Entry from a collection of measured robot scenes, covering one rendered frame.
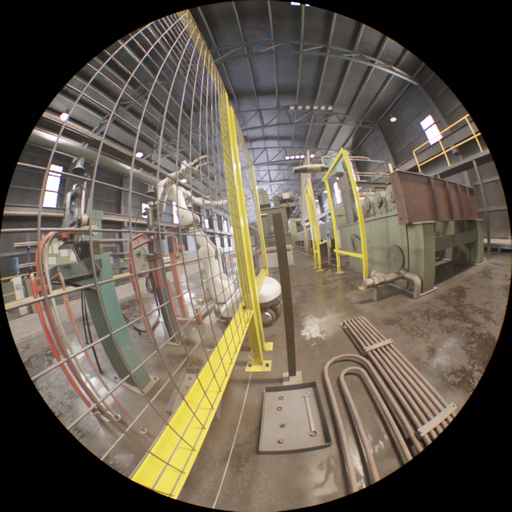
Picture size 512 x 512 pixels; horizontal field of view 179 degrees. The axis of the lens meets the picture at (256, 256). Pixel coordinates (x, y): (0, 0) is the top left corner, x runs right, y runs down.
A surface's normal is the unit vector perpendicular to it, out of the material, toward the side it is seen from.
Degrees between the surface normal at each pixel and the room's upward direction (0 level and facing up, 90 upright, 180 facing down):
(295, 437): 0
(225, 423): 0
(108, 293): 90
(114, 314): 90
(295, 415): 0
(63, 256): 90
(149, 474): 90
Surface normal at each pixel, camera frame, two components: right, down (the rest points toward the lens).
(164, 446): 0.98, -0.13
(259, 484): -0.14, -0.99
